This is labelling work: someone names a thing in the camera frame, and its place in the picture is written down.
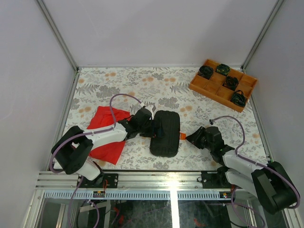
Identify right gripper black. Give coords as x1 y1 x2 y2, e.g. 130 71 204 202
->
185 127 214 152

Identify black plastic tool case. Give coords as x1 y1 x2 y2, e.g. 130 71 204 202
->
150 110 181 158

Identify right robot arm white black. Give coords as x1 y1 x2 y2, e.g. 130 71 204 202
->
185 126 299 214

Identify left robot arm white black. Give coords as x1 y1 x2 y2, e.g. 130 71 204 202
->
50 105 155 188

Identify red cloth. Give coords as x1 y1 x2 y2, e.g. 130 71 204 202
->
87 106 131 165

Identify orange wooden divided tray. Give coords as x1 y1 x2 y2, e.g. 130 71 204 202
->
189 59 258 113

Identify rolled green strap right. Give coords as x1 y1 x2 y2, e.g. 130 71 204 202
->
229 90 248 106

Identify rolled green strap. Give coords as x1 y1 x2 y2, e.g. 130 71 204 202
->
215 63 231 76
229 90 248 106

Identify rolled dark strap middle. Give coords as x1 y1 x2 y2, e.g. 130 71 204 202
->
222 76 239 90

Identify rolled dark strap top-left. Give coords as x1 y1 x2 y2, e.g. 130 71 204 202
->
199 65 214 78

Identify rolled green strap top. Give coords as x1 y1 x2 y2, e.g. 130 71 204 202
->
215 63 231 76

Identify aluminium frame rail front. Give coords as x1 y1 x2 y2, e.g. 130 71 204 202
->
33 171 232 203

